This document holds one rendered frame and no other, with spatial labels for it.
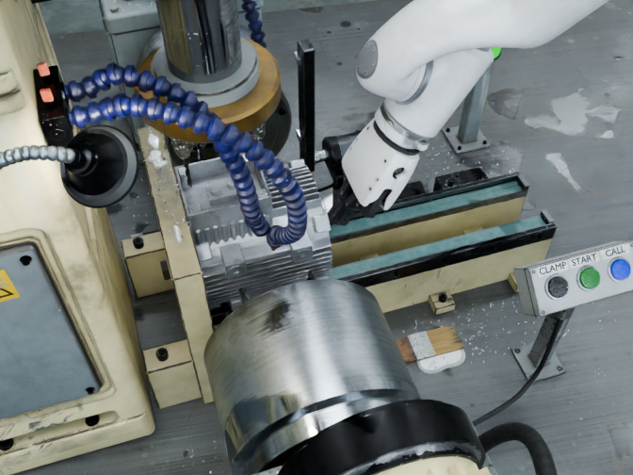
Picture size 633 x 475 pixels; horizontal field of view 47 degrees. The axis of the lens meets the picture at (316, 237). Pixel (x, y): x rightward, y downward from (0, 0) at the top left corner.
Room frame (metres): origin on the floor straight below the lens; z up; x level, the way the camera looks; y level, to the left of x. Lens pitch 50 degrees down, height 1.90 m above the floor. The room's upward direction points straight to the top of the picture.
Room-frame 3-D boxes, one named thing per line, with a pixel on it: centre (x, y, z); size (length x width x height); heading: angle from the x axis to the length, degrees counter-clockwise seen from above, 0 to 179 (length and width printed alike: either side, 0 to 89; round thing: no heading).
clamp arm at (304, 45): (0.91, 0.01, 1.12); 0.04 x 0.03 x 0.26; 108
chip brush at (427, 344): (0.66, -0.15, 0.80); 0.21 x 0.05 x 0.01; 106
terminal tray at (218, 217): (0.73, 0.13, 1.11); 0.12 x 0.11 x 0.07; 108
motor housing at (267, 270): (0.74, 0.10, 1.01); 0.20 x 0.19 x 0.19; 108
